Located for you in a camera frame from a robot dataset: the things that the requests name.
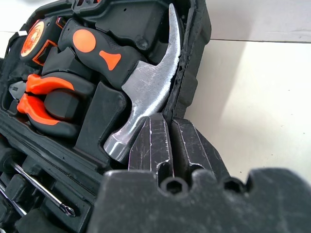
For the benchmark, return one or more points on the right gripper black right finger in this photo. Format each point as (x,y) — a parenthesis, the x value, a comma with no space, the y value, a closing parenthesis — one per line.
(189,145)

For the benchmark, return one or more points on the black orange Phillips screwdriver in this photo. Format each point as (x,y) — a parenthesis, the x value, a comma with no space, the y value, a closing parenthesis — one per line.
(41,187)

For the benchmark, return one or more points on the orange black pliers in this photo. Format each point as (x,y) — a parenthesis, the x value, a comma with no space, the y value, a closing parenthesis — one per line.
(43,83)

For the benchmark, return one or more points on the orange black tape measure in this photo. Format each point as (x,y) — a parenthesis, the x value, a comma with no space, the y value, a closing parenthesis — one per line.
(32,41)

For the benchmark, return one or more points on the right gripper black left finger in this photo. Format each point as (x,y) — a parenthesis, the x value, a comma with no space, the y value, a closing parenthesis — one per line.
(150,145)

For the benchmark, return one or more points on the black tool case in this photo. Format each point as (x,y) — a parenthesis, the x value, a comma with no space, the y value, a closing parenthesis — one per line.
(107,114)

